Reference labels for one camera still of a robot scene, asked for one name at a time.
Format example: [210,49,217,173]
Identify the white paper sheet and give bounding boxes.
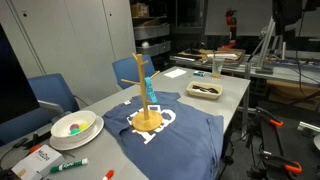
[163,68,188,79]

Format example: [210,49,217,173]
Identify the blue plastic clip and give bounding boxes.
[144,76,158,104]

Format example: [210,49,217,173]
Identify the white bowl with toys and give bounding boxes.
[49,115,105,151]

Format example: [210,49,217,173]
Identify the beige plastic tray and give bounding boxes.
[186,80,224,101]

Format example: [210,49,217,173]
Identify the gray storage bin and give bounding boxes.
[133,23,171,42]
[135,40,172,58]

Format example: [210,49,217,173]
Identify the aluminium frame stand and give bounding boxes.
[254,16,278,75]

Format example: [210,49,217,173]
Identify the green dry-erase marker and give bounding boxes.
[49,157,90,174]

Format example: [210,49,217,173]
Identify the brown cardboard box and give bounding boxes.
[130,2,150,18]

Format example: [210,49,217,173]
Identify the large orange-handled clamp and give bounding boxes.
[259,150,304,174]

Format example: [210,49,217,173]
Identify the wooden mug tree hanger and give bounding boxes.
[120,52,164,133]

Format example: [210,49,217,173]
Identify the wooden tray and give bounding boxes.
[176,47,247,66]

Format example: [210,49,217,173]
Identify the blue chair with armrest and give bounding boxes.
[0,73,81,146]

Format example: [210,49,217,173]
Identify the clear plastic cup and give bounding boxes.
[211,57,225,79]

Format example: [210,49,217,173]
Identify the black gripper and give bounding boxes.
[272,0,303,36]

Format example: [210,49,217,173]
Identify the black monitor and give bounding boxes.
[0,23,41,125]

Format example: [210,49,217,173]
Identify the aluminium extrusion bar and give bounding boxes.
[297,121,320,134]

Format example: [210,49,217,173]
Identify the red marker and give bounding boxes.
[102,169,115,180]

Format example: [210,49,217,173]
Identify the blue t-shirt white print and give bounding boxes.
[102,91,225,180]

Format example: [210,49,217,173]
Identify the white cabinet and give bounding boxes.
[0,0,137,104]

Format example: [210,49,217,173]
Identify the small orange-handled clamp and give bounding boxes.
[254,106,285,128]

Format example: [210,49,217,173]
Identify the orange marker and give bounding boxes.
[28,144,43,155]

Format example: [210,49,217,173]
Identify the white cardboard box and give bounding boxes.
[11,144,65,180]

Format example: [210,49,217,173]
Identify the black items in tray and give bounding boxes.
[192,84,219,95]

